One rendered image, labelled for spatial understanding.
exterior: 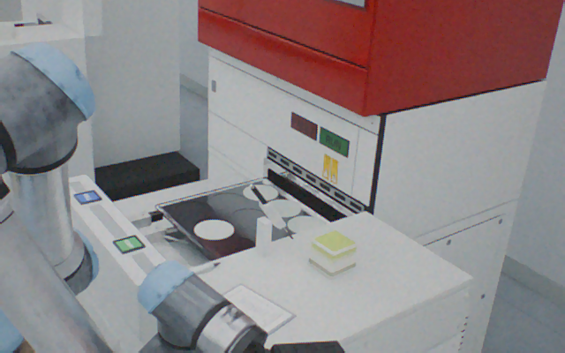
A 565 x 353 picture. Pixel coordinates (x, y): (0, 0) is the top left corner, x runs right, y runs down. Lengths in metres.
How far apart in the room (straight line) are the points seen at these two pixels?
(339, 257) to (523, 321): 1.83
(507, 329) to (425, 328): 1.61
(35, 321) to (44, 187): 0.20
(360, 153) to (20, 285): 1.02
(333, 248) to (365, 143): 0.36
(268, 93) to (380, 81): 0.48
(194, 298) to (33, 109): 0.30
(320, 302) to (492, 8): 0.89
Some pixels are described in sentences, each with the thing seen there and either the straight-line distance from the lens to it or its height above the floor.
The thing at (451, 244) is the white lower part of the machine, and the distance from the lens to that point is 1.98.
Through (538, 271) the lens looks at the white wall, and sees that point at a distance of 3.24.
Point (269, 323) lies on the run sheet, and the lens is 1.20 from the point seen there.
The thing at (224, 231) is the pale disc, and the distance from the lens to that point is 1.60.
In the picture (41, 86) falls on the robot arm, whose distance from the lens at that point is 0.78.
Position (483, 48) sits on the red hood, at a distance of 1.75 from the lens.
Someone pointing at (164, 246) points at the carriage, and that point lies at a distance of 1.58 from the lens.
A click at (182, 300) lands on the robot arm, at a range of 0.80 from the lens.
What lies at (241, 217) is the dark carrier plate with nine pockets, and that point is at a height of 0.90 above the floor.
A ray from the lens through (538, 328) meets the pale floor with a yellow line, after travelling 3.04.
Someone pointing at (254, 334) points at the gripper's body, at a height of 1.22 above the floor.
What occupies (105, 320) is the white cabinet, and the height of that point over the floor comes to 0.73.
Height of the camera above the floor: 1.72
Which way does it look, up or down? 25 degrees down
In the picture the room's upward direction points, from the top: 3 degrees clockwise
